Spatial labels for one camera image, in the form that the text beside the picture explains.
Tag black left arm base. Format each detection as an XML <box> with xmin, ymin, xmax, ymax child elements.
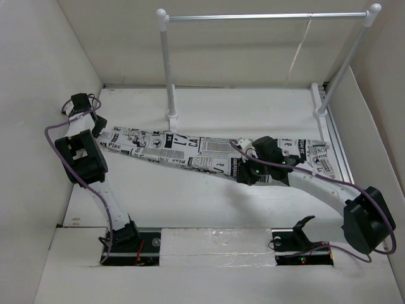
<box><xmin>99</xmin><ymin>228</ymin><xmax>161</xmax><ymax>267</ymax></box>

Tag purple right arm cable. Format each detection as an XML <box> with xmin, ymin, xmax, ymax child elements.
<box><xmin>229</xmin><ymin>139</ymin><xmax>397</xmax><ymax>263</ymax></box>

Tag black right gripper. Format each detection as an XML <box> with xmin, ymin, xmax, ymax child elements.
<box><xmin>236</xmin><ymin>152</ymin><xmax>270</xmax><ymax>186</ymax></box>

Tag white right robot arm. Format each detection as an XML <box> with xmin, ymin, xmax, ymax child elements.
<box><xmin>230</xmin><ymin>136</ymin><xmax>397</xmax><ymax>255</ymax></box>

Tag white metal clothes rack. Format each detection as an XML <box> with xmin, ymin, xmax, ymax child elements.
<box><xmin>152</xmin><ymin>3</ymin><xmax>382</xmax><ymax>139</ymax></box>

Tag newspaper print trousers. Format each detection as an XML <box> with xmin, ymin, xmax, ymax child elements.
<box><xmin>97</xmin><ymin>127</ymin><xmax>336</xmax><ymax>186</ymax></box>

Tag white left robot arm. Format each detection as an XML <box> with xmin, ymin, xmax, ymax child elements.
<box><xmin>54</xmin><ymin>93</ymin><xmax>141</xmax><ymax>251</ymax></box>

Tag beige clothes hanger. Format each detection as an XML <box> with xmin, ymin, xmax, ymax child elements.
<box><xmin>283</xmin><ymin>19</ymin><xmax>312</xmax><ymax>87</ymax></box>

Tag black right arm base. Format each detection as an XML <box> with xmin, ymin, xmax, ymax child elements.
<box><xmin>268</xmin><ymin>215</ymin><xmax>334</xmax><ymax>266</ymax></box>

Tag aluminium rail right side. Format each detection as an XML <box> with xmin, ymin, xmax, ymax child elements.
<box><xmin>318</xmin><ymin>82</ymin><xmax>355</xmax><ymax>184</ymax></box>

